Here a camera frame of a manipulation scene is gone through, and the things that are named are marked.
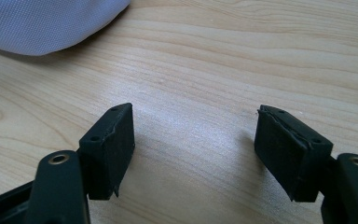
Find light lavender fabric pouch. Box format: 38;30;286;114
0;0;132;57

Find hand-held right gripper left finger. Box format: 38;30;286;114
77;102;136;202

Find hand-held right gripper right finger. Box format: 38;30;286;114
254;104;336;203

